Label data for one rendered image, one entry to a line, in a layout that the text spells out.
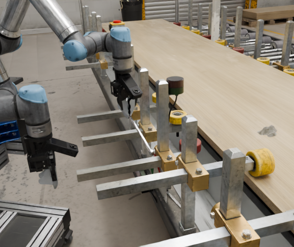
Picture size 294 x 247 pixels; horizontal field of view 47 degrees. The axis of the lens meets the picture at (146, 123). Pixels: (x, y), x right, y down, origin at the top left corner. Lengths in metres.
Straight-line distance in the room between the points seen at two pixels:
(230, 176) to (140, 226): 1.53
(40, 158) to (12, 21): 0.70
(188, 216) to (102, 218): 1.26
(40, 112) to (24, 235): 1.07
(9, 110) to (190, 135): 0.52
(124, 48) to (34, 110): 0.44
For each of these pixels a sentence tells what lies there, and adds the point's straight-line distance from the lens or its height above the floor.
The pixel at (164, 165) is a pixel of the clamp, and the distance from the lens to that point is 1.20.
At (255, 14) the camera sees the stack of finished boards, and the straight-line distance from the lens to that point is 8.90.
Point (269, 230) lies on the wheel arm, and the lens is 0.84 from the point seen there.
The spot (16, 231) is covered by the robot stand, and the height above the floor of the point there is 0.21.
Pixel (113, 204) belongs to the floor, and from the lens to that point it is 2.42.
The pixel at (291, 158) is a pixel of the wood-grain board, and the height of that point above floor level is 0.90.
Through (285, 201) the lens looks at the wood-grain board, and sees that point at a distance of 1.02.
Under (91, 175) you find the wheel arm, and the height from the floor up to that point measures 0.85.
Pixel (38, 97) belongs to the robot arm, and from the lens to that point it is 1.04.
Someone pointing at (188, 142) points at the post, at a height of 1.04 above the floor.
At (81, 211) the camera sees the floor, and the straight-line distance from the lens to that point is 2.40.
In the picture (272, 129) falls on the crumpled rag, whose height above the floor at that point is 0.91.
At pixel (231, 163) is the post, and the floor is 1.12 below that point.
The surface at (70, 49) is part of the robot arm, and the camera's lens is 1.23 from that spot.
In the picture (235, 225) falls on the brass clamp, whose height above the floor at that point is 0.97.
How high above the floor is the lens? 1.50
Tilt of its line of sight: 25 degrees down
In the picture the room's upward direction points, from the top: 2 degrees counter-clockwise
